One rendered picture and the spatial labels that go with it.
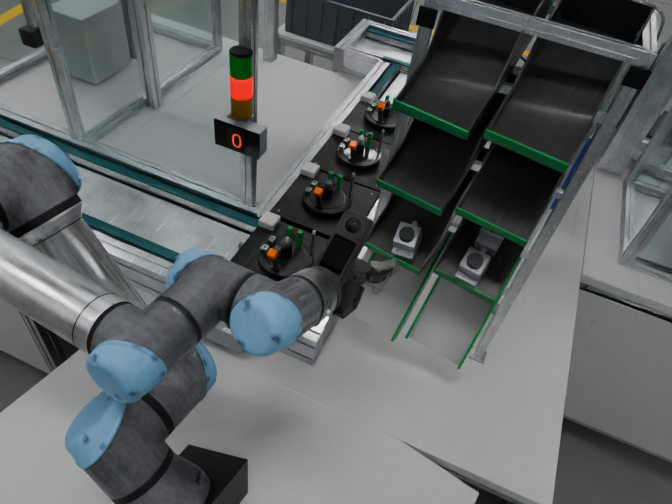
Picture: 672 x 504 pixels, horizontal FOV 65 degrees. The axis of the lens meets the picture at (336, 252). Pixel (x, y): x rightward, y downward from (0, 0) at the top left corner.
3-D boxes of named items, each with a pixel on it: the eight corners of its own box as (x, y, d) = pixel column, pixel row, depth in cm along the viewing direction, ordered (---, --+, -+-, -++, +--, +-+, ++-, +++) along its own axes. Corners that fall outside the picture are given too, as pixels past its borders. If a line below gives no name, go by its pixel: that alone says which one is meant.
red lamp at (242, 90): (245, 103, 118) (245, 83, 115) (226, 96, 119) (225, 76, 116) (256, 93, 121) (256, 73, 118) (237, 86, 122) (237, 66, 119)
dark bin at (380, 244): (419, 276, 105) (420, 262, 99) (363, 246, 109) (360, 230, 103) (485, 169, 113) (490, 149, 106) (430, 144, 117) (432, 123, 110)
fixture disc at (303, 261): (298, 289, 127) (299, 284, 126) (247, 268, 130) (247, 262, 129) (322, 252, 137) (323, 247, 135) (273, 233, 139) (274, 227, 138)
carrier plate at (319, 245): (307, 317, 124) (308, 312, 123) (218, 279, 129) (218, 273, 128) (346, 252, 140) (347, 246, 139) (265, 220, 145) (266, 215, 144)
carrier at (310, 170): (348, 248, 141) (355, 214, 132) (268, 217, 146) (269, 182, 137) (379, 197, 158) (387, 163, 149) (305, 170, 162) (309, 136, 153)
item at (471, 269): (473, 291, 104) (477, 279, 97) (453, 280, 105) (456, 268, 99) (493, 256, 106) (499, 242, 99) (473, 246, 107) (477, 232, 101)
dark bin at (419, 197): (440, 217, 94) (442, 197, 87) (376, 185, 98) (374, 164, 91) (512, 102, 101) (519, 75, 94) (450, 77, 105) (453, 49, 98)
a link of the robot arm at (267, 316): (226, 286, 62) (287, 314, 59) (276, 263, 72) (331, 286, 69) (216, 343, 65) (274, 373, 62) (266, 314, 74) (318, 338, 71)
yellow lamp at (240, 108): (245, 122, 122) (245, 103, 118) (226, 115, 123) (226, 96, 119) (256, 112, 125) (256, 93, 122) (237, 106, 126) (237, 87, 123)
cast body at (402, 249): (412, 264, 106) (412, 251, 100) (391, 258, 107) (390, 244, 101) (425, 228, 109) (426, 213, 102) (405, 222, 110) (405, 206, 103)
